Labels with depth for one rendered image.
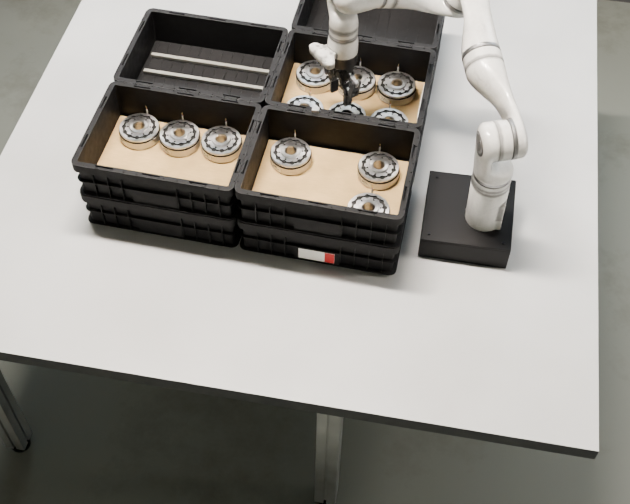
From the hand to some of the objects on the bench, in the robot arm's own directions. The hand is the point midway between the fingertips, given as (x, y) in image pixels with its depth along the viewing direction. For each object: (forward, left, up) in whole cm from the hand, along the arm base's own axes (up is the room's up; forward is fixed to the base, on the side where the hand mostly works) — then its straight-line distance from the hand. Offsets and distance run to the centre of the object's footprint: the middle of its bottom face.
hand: (340, 93), depth 240 cm
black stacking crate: (-3, +26, -20) cm, 33 cm away
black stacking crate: (+37, +28, -19) cm, 50 cm away
